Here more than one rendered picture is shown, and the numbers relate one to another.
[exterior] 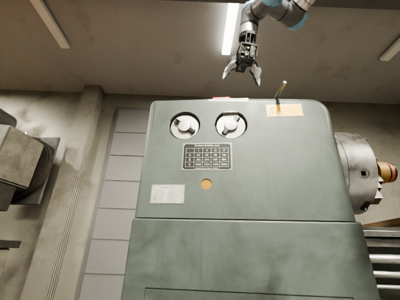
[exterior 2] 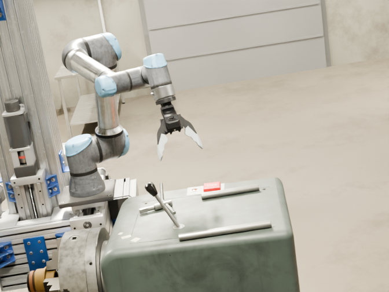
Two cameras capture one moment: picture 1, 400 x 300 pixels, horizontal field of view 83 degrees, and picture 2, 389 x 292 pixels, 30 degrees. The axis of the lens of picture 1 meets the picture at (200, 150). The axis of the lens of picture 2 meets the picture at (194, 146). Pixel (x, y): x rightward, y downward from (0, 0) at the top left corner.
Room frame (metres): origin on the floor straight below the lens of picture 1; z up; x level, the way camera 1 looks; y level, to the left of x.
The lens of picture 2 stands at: (3.08, -0.15, 2.14)
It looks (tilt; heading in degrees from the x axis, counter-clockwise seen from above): 17 degrees down; 179
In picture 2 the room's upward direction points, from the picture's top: 9 degrees counter-clockwise
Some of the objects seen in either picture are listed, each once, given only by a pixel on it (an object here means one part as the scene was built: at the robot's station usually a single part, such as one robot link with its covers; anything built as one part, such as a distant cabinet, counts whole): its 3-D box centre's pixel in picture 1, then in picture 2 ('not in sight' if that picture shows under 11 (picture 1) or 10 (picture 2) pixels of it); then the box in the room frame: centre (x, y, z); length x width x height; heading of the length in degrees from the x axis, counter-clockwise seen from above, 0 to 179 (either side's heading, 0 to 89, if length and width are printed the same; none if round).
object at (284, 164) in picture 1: (233, 175); (205, 265); (0.85, -0.14, 1.06); 0.59 x 0.48 x 0.39; 84
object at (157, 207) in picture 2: not in sight; (156, 207); (0.78, -0.27, 1.27); 0.12 x 0.02 x 0.02; 105
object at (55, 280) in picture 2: not in sight; (58, 289); (0.91, -0.62, 1.09); 0.12 x 0.11 x 0.05; 174
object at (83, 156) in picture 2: not in sight; (81, 152); (0.19, -0.57, 1.33); 0.13 x 0.12 x 0.14; 117
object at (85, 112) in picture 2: not in sight; (93, 87); (-5.84, -1.14, 0.43); 1.68 x 0.65 x 0.87; 1
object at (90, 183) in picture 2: not in sight; (85, 179); (0.20, -0.57, 1.21); 0.15 x 0.15 x 0.10
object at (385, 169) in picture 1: (377, 172); (43, 280); (0.82, -0.69, 1.08); 0.09 x 0.09 x 0.09; 84
